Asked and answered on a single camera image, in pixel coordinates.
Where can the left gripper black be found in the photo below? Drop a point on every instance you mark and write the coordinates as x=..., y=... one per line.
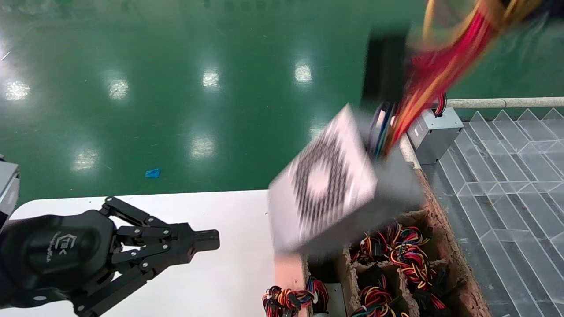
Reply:
x=57, y=255

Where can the blue paper scrap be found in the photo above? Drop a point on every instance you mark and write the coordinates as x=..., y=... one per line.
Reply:
x=153, y=173

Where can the brown divided cardboard crate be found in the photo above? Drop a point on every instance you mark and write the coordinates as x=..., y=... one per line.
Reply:
x=465, y=277

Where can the clear plastic grid tray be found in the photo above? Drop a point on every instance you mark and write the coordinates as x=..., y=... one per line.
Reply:
x=506, y=185

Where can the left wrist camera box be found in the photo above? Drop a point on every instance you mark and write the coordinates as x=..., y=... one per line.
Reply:
x=8, y=189

